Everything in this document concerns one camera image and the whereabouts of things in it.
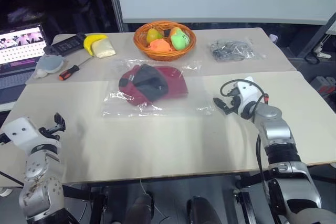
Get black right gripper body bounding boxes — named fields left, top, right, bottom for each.
left=227, top=89, right=242, bottom=115

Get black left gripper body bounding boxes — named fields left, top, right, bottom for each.
left=38, top=126, right=62, bottom=141

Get clear plastic bag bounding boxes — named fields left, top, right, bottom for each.
left=100, top=59, right=216, bottom=119

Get dark red baseball cap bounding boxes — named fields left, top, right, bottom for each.
left=118, top=63, right=190, bottom=108

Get grey blue plush toy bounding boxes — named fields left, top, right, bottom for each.
left=34, top=54, right=67, bottom=79

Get green plush toy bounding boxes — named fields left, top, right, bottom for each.
left=171, top=29, right=191, bottom=51

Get orange wicker basket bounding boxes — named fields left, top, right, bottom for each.
left=133, top=20, right=197, bottom=62

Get black handheld device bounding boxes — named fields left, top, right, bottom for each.
left=43, top=33, right=88, bottom=57

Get open laptop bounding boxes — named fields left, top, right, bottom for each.
left=0, top=23, right=48, bottom=104

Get orange plush toy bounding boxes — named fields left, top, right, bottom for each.
left=149, top=38, right=175, bottom=53

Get cream yellow sponge block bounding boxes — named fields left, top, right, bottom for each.
left=91, top=38, right=117, bottom=58

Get yellow toy banana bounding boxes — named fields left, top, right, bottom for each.
left=83, top=34, right=109, bottom=57

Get grey boxes with red parts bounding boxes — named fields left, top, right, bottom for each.
left=313, top=75, right=336, bottom=91

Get yellow green pear toy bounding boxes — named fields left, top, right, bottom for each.
left=145, top=28, right=164, bottom=44

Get white power strip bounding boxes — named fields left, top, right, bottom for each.
left=313, top=42, right=332, bottom=59

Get dark rounded shape, black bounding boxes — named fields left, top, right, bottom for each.
left=186, top=195, right=224, bottom=224

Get dark rounded shape, brown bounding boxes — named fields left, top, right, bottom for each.
left=130, top=191, right=154, bottom=224

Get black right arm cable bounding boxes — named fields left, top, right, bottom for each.
left=220, top=79, right=271, bottom=196

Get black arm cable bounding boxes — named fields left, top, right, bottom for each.
left=0, top=132, right=26, bottom=188
left=220, top=79, right=271, bottom=196

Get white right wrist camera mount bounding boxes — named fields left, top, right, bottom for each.
left=233, top=76, right=264, bottom=115

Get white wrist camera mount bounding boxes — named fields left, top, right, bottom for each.
left=1, top=116, right=40, bottom=154
left=233, top=76, right=264, bottom=115

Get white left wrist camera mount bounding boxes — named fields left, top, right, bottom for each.
left=1, top=116, right=40, bottom=154

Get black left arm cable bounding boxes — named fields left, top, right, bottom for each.
left=0, top=132, right=26, bottom=188

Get orange black handle screwdriver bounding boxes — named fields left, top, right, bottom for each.
left=58, top=57, right=93, bottom=81

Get clear bag of black cables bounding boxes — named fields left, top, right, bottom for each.
left=209, top=38, right=266, bottom=63

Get grey whiteboard stand post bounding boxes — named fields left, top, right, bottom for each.
left=106, top=0, right=124, bottom=34

